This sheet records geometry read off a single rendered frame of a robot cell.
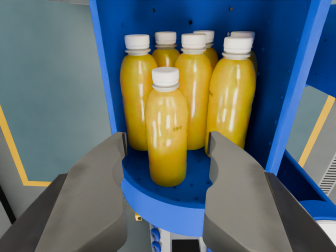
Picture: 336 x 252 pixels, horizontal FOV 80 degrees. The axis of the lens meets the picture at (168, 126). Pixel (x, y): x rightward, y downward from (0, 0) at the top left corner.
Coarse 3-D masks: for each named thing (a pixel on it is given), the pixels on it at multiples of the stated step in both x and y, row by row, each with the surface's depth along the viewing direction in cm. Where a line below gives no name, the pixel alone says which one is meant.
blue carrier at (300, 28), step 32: (96, 0) 25; (128, 0) 34; (160, 0) 37; (192, 0) 38; (224, 0) 37; (256, 0) 34; (288, 0) 29; (320, 0) 17; (96, 32) 24; (128, 32) 35; (192, 32) 41; (224, 32) 39; (256, 32) 36; (288, 32) 30; (320, 32) 20; (288, 64) 30; (256, 96) 39; (288, 96) 22; (256, 128) 40; (288, 128) 25; (128, 160) 42; (192, 160) 42; (256, 160) 42; (128, 192) 31; (160, 192) 35; (192, 192) 35; (160, 224) 29; (192, 224) 27
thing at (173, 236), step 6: (174, 234) 70; (174, 240) 66; (180, 240) 66; (186, 240) 66; (192, 240) 66; (198, 240) 68; (174, 246) 64; (180, 246) 64; (186, 246) 64; (192, 246) 64; (198, 246) 64
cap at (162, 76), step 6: (156, 72) 28; (162, 72) 27; (168, 72) 27; (174, 72) 28; (156, 78) 28; (162, 78) 28; (168, 78) 28; (174, 78) 28; (156, 84) 29; (162, 84) 28; (168, 84) 28
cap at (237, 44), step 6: (228, 36) 29; (234, 36) 30; (240, 36) 30; (246, 36) 29; (228, 42) 28; (234, 42) 27; (240, 42) 27; (246, 42) 27; (228, 48) 28; (234, 48) 28; (240, 48) 27; (246, 48) 28
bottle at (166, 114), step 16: (160, 96) 29; (176, 96) 29; (144, 112) 31; (160, 112) 29; (176, 112) 29; (160, 128) 30; (176, 128) 30; (160, 144) 31; (176, 144) 31; (160, 160) 33; (176, 160) 33; (160, 176) 34; (176, 176) 35
